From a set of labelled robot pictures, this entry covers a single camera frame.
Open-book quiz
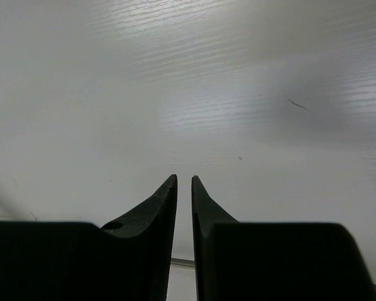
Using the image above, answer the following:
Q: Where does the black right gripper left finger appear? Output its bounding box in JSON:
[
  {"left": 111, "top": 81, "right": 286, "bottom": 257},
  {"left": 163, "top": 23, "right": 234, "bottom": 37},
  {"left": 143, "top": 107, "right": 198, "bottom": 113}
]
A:
[{"left": 0, "top": 175, "right": 177, "bottom": 300}]

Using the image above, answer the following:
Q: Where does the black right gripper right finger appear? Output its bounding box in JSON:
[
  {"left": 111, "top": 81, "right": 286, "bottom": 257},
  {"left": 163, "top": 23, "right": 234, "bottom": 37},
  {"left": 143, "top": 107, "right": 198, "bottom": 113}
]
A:
[{"left": 191, "top": 176, "right": 376, "bottom": 300}]

